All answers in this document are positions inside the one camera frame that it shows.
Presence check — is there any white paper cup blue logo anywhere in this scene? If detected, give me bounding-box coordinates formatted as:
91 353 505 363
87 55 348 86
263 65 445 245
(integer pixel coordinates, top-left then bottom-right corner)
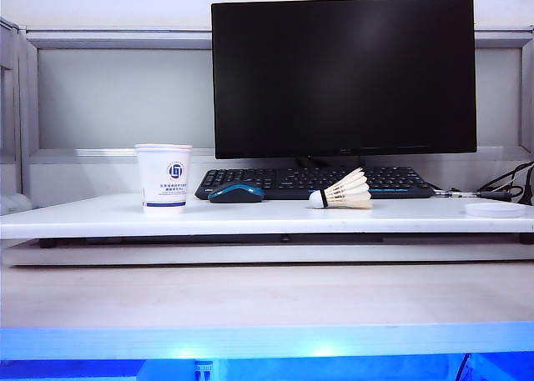
133 143 194 215

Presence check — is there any grey aluminium partition frame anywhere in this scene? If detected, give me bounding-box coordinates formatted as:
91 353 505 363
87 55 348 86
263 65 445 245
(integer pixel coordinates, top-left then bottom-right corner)
0 16 534 198

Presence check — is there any white raised desk board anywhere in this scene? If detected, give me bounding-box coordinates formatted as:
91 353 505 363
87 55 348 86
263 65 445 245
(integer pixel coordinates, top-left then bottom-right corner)
0 193 534 243

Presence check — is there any white round plastic lid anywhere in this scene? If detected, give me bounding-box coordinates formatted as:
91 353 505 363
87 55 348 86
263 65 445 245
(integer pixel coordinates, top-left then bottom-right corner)
465 202 525 219

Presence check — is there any blue and black mouse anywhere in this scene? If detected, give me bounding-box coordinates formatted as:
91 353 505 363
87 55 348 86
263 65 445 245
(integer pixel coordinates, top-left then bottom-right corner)
207 180 266 204

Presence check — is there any blue lit front panel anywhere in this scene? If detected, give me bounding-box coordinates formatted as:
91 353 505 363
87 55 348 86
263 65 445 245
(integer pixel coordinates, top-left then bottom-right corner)
0 321 534 381

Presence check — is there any small white connector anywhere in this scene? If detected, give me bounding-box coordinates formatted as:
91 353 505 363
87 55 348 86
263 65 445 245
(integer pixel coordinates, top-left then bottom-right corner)
193 358 214 378

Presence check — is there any white feather shuttlecock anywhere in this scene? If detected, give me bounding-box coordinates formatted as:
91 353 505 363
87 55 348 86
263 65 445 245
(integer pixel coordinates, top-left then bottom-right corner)
308 167 375 211

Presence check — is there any black computer keyboard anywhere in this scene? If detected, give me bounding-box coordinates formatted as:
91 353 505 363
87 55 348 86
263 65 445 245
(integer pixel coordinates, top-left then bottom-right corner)
194 166 436 201

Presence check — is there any black computer monitor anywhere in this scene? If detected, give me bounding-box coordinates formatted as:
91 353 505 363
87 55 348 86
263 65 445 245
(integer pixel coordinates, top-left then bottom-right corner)
210 0 478 160

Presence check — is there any black and silver pen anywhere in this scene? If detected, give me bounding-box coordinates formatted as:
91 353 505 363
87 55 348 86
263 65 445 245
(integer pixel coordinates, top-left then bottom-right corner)
433 188 512 201

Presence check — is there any black monitor stand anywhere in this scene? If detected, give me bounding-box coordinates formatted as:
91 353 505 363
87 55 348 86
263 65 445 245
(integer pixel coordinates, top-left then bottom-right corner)
294 155 368 169

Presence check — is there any black cable bundle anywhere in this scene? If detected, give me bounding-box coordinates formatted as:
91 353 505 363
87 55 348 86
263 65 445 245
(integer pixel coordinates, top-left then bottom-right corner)
477 160 534 207

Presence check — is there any white rounded object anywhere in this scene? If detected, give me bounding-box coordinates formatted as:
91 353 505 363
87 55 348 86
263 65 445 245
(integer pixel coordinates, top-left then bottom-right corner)
0 193 33 216

